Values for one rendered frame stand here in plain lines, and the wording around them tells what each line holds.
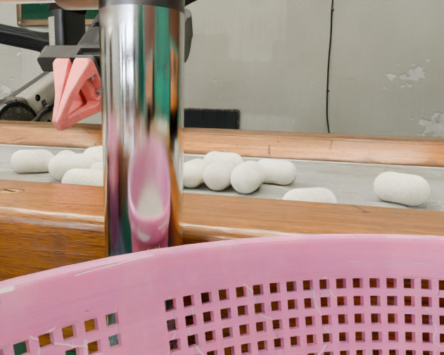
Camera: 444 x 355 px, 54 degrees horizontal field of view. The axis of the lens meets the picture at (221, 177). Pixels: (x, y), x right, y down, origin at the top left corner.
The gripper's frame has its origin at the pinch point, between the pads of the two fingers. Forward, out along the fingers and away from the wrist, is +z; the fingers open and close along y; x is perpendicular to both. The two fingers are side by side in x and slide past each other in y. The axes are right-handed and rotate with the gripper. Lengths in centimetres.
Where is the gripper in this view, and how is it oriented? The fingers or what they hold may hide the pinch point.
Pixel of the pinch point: (60, 120)
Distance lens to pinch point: 50.1
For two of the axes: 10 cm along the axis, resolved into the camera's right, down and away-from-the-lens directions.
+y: 9.7, 0.7, -2.2
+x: 1.3, 6.4, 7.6
